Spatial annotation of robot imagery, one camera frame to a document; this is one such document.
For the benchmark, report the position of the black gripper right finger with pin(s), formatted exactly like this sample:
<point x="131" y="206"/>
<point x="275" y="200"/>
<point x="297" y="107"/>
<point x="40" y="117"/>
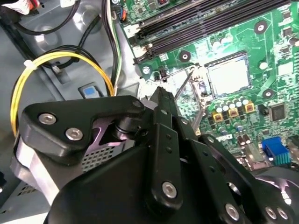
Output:
<point x="222" y="177"/>

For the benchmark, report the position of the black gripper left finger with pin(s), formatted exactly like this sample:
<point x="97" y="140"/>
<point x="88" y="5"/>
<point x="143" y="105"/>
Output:
<point x="70" y="109"/>

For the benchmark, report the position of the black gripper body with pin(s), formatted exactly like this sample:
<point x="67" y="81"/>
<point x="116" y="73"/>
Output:
<point x="112" y="193"/>

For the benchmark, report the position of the silver CPU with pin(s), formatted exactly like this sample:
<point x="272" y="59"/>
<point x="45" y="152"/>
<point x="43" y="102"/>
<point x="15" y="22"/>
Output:
<point x="227" y="77"/>

